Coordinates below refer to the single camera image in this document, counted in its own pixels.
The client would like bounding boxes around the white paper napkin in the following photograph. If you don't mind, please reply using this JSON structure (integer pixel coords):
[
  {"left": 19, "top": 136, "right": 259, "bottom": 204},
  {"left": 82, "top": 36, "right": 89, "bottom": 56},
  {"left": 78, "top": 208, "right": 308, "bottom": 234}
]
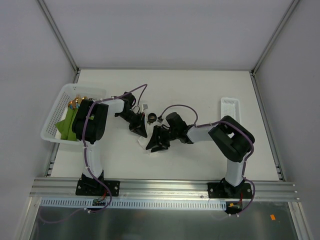
[{"left": 137, "top": 136, "right": 151, "bottom": 155}]

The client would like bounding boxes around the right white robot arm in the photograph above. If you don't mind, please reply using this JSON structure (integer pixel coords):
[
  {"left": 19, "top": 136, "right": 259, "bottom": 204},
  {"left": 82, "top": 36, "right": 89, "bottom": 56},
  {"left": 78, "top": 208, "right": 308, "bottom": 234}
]
[{"left": 145, "top": 112, "right": 255, "bottom": 198}]

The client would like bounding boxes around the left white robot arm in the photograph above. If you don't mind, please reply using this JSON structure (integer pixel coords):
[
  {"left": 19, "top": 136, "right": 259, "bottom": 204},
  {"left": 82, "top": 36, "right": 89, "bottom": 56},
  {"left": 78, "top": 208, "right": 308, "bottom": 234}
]
[{"left": 72, "top": 92, "right": 147, "bottom": 197}]

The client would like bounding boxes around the green rolled napkin bundle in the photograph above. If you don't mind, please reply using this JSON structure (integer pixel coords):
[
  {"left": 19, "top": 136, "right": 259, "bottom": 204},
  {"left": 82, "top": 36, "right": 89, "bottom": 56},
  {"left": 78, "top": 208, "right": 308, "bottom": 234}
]
[{"left": 55, "top": 108, "right": 78, "bottom": 142}]

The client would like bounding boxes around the white narrow utensil tray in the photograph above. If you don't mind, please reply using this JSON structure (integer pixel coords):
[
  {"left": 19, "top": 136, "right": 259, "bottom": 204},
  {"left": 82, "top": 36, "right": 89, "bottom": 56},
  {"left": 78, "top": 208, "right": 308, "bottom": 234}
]
[{"left": 220, "top": 97, "right": 241, "bottom": 123}]

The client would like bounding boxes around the gold cutlery in basket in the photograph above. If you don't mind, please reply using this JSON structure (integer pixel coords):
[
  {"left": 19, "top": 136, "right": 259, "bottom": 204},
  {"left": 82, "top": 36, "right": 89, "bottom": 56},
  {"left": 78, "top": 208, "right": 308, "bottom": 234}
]
[{"left": 68, "top": 94, "right": 88, "bottom": 110}]

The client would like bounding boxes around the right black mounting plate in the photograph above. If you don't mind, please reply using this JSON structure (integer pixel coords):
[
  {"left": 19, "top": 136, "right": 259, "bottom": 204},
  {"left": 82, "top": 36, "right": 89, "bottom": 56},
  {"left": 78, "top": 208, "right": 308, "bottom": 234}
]
[{"left": 207, "top": 181, "right": 253, "bottom": 200}]

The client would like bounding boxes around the black mounting plate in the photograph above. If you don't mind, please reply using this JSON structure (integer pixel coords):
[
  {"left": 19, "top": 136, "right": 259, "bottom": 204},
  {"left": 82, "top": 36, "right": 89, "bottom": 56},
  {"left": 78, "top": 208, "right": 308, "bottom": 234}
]
[
  {"left": 75, "top": 178, "right": 120, "bottom": 197},
  {"left": 207, "top": 181, "right": 253, "bottom": 200}
]

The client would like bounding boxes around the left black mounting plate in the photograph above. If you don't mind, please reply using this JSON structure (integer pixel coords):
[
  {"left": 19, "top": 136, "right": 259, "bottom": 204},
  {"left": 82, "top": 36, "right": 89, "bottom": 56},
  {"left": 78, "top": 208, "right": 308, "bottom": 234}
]
[{"left": 75, "top": 178, "right": 120, "bottom": 197}]

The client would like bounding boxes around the white perforated basket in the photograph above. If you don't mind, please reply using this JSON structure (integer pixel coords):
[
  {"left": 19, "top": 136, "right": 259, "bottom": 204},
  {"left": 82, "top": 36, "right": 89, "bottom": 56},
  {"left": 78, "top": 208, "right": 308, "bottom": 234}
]
[{"left": 40, "top": 83, "right": 107, "bottom": 146}]

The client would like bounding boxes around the orange tape piece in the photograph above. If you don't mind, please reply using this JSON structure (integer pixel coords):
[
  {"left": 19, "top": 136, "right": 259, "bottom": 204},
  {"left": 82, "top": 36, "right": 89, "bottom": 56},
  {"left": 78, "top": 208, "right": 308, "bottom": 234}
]
[{"left": 270, "top": 214, "right": 276, "bottom": 221}]

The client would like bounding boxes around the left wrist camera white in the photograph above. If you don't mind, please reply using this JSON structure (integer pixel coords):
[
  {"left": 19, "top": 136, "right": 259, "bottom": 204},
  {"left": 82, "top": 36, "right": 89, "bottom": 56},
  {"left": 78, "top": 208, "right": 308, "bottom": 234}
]
[{"left": 141, "top": 103, "right": 149, "bottom": 111}]

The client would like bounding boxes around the right aluminium frame post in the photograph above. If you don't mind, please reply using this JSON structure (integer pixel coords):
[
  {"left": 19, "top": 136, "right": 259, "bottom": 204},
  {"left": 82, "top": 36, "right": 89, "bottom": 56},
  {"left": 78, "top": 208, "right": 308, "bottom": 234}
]
[{"left": 251, "top": 0, "right": 301, "bottom": 73}]

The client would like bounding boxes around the aluminium frame post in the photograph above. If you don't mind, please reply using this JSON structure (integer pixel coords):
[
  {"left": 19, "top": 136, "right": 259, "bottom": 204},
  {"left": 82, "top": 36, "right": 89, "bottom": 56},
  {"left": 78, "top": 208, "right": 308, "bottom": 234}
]
[
  {"left": 251, "top": 0, "right": 301, "bottom": 73},
  {"left": 36, "top": 0, "right": 79, "bottom": 73}
]

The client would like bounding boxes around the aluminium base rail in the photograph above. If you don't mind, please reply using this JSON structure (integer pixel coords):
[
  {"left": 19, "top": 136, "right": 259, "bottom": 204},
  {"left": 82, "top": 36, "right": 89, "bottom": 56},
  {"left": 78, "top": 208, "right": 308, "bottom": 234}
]
[{"left": 29, "top": 177, "right": 301, "bottom": 202}]

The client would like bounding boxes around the white slotted cable duct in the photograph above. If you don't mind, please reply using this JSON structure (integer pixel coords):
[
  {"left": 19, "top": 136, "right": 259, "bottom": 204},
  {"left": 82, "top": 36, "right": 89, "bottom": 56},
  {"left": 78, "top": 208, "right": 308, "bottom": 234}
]
[{"left": 40, "top": 197, "right": 227, "bottom": 211}]

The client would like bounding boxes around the left aluminium frame post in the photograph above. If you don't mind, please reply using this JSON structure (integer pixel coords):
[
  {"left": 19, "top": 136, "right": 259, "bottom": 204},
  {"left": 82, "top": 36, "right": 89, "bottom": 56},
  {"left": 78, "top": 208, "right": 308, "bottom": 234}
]
[{"left": 36, "top": 0, "right": 79, "bottom": 73}]

